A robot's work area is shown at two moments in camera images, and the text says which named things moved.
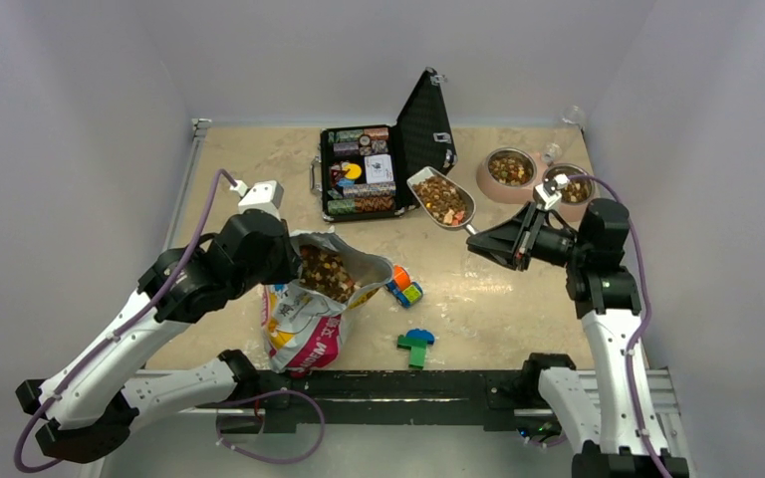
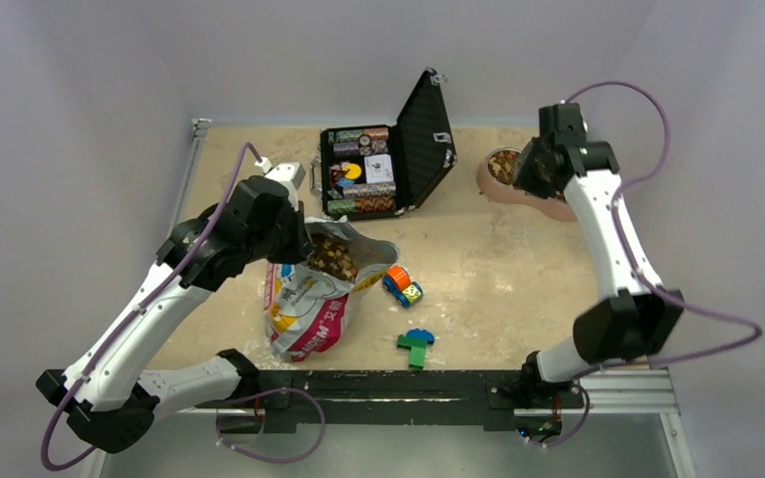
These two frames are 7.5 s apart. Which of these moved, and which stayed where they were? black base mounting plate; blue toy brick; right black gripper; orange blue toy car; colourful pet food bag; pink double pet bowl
Moved: right black gripper; colourful pet food bag
Stayed: black base mounting plate; orange blue toy car; pink double pet bowl; blue toy brick
